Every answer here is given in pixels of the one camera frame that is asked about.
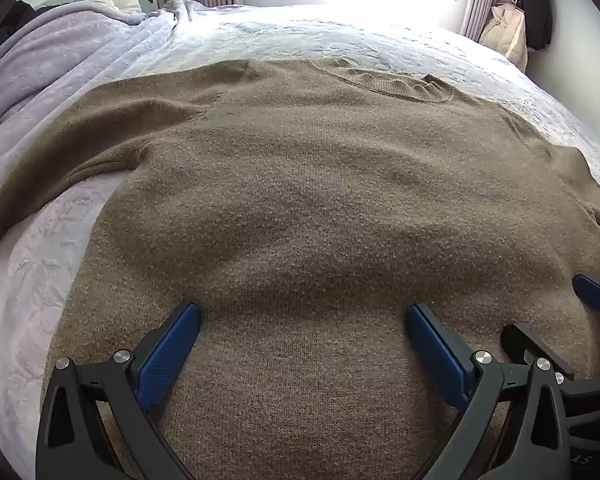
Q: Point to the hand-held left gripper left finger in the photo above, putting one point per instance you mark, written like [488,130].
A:
[172,345]

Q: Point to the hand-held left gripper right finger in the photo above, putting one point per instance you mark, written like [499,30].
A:
[435,345]

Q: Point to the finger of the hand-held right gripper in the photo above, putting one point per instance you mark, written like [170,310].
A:
[519,338]
[597,295]

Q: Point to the brown knit sweater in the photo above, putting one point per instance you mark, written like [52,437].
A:
[305,210]

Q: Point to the pile of dark clothes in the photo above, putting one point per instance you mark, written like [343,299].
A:
[10,22]

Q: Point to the beige hanging coat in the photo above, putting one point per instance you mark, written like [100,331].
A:
[505,35]

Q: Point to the lavender embossed blanket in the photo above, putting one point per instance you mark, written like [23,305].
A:
[55,85]

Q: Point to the black hanging coat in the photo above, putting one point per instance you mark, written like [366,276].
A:
[532,5]

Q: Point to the round cream pillow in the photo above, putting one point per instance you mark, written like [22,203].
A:
[112,2]

